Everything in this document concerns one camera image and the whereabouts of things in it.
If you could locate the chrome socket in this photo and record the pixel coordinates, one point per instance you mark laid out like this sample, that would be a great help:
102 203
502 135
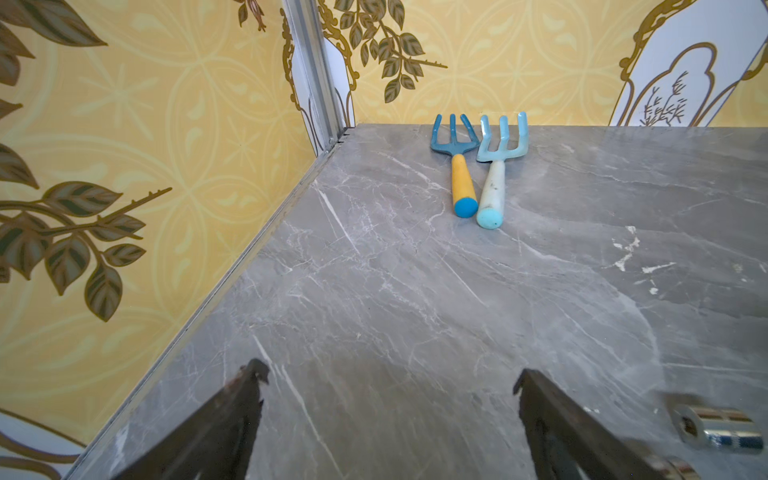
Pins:
722 429
672 468

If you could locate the light blue garden fork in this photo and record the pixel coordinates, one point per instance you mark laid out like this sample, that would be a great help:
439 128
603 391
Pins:
490 213

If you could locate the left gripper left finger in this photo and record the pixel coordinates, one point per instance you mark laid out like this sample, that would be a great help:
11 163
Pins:
217 440

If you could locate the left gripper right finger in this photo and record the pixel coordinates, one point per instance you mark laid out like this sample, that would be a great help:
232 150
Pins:
565 442

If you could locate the blue garden rake yellow handle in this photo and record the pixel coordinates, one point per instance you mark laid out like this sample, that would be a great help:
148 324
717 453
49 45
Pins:
465 203

